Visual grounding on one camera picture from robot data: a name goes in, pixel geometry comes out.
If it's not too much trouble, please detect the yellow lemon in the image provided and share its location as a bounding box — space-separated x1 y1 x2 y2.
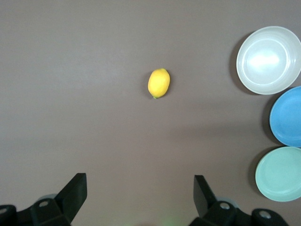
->
147 68 171 99

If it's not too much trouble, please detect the pale green plate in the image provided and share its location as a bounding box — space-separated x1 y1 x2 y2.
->
255 146 301 202

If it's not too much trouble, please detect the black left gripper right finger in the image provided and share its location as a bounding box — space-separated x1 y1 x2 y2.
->
189 175 288 226

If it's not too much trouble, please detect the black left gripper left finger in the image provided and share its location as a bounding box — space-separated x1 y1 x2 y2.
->
0 173 88 226

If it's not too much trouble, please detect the blue plate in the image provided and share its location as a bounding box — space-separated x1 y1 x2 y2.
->
269 85 301 148

